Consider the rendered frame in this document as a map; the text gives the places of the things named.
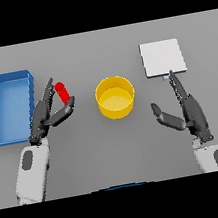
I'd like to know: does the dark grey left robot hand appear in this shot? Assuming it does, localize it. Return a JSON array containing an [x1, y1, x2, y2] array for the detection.
[[18, 74, 83, 148]]

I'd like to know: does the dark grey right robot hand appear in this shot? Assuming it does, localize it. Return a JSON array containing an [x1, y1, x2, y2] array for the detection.
[[145, 64, 215, 152]]

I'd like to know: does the red beaker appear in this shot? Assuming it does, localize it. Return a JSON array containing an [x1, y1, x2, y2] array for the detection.
[[53, 80, 73, 108]]

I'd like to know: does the yellow bowl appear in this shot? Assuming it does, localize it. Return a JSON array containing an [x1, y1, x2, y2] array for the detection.
[[92, 73, 139, 123]]

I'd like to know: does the pale square measuring scale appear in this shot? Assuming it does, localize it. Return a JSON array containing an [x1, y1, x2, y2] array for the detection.
[[137, 36, 189, 84]]

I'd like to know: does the blue tray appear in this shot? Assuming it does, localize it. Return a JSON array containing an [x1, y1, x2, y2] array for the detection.
[[0, 68, 45, 147]]

